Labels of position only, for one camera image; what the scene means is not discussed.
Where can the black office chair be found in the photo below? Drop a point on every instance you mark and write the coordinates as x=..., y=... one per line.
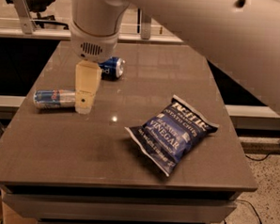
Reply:
x=32, y=4
x=139, y=20

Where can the centre metal glass bracket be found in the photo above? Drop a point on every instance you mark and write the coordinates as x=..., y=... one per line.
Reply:
x=145, y=27

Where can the grey table drawer cabinet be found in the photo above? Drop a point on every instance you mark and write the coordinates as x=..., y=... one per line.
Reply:
x=70, y=205

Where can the blue kettle chips bag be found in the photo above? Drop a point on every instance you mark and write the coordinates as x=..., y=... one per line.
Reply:
x=172, y=133

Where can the blue Pepsi can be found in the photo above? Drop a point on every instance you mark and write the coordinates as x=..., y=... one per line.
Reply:
x=112, y=68

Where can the black office chair left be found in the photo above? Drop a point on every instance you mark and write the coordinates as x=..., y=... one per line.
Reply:
x=32, y=4

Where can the glass railing panel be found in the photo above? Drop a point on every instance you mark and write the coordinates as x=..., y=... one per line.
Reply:
x=61, y=10

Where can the Red Bull can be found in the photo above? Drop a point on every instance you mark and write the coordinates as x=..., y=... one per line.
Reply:
x=54, y=98

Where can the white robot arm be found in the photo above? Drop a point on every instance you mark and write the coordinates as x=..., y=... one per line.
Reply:
x=240, y=37

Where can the black office chair centre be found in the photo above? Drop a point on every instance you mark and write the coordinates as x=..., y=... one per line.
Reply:
x=139, y=20

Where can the left metal glass bracket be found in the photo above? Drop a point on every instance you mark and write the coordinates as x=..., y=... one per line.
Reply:
x=22, y=10

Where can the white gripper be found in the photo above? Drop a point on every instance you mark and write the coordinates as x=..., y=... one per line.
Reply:
x=94, y=46

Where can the metal glass bracket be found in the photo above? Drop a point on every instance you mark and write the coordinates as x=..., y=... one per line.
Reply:
x=22, y=10
x=145, y=27

